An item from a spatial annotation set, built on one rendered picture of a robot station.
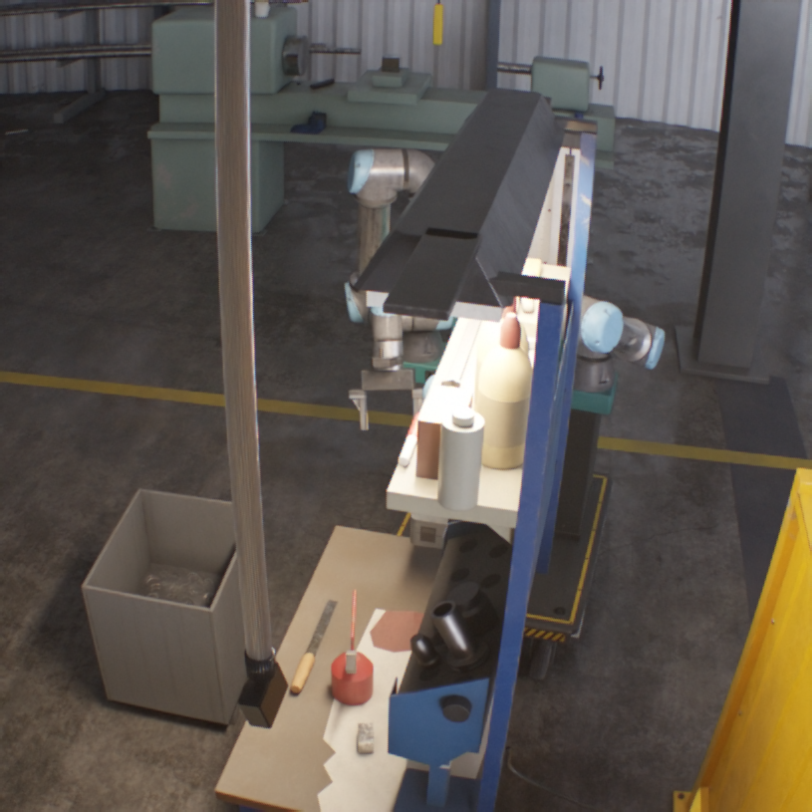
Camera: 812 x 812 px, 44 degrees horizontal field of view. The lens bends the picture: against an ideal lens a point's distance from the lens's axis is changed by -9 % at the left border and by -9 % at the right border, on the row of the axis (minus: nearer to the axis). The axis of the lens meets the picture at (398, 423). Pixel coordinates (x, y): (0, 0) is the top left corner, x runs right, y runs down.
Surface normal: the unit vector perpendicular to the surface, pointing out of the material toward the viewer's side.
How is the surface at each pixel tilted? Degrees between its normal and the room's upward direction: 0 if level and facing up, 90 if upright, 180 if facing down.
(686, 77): 90
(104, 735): 0
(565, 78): 90
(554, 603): 0
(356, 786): 0
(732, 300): 90
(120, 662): 90
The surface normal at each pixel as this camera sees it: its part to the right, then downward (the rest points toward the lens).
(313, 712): 0.03, -0.85
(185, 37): -0.17, 0.51
